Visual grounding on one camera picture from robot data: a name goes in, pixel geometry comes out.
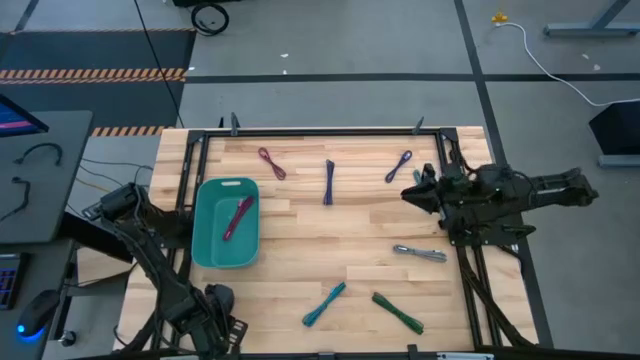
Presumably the grey metal foot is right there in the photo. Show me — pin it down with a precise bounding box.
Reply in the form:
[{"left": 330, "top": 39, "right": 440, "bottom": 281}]
[{"left": 597, "top": 154, "right": 640, "bottom": 169}]

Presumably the white floor cable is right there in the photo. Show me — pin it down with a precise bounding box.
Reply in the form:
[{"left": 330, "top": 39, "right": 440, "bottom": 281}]
[{"left": 494, "top": 21, "right": 640, "bottom": 108}]

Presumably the long black floor cable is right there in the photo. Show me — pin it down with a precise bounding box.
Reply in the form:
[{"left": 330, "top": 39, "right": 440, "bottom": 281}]
[{"left": 132, "top": 0, "right": 186, "bottom": 129}]

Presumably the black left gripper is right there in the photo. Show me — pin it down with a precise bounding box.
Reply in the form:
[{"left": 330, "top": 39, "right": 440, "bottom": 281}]
[{"left": 203, "top": 282, "right": 249, "bottom": 357}]

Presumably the black aluminium table frame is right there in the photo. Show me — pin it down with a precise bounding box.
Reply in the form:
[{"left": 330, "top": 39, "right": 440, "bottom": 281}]
[{"left": 148, "top": 127, "right": 541, "bottom": 360}]

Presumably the computer monitor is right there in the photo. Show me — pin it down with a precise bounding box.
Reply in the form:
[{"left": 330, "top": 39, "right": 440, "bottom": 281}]
[{"left": 0, "top": 93, "right": 50, "bottom": 138}]

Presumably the white label strip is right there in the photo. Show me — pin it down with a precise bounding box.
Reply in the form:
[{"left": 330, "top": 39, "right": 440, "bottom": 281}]
[{"left": 436, "top": 351, "right": 495, "bottom": 360}]

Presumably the black box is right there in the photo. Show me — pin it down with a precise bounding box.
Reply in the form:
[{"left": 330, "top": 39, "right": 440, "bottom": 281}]
[{"left": 588, "top": 99, "right": 640, "bottom": 157}]

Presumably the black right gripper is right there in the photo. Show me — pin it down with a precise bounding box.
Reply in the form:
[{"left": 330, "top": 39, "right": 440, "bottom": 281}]
[{"left": 400, "top": 162, "right": 457, "bottom": 217}]

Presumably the coiled black cable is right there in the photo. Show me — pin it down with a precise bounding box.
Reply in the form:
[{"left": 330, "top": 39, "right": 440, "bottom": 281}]
[{"left": 190, "top": 1, "right": 231, "bottom": 37}]

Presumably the black floor mat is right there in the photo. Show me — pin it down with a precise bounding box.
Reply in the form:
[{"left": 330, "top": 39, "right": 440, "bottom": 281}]
[{"left": 0, "top": 28, "right": 197, "bottom": 130}]

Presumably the grey desk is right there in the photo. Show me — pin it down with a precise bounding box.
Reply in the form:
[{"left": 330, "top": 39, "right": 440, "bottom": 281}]
[{"left": 0, "top": 110, "right": 94, "bottom": 245}]

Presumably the teal plastic bin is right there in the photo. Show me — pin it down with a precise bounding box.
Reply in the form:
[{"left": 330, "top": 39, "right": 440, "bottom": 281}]
[{"left": 191, "top": 177, "right": 261, "bottom": 270}]

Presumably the black computer mouse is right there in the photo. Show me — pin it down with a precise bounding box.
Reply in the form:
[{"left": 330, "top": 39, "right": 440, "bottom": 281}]
[{"left": 16, "top": 289, "right": 62, "bottom": 340}]

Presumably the grey USB-C cable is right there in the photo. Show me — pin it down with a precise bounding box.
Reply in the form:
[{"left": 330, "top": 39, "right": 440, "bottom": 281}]
[{"left": 392, "top": 243, "right": 449, "bottom": 264}]

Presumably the grey metal table leg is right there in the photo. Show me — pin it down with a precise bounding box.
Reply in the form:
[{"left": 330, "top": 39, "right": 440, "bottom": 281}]
[{"left": 543, "top": 0, "right": 640, "bottom": 38}]

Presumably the black keyboard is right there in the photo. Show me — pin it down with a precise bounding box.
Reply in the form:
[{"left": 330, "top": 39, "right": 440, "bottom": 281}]
[{"left": 0, "top": 252, "right": 27, "bottom": 311}]

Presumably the black curved cable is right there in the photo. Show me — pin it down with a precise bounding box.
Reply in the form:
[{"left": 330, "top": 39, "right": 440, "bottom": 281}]
[
  {"left": 0, "top": 175, "right": 32, "bottom": 224},
  {"left": 13, "top": 142, "right": 64, "bottom": 167}
]

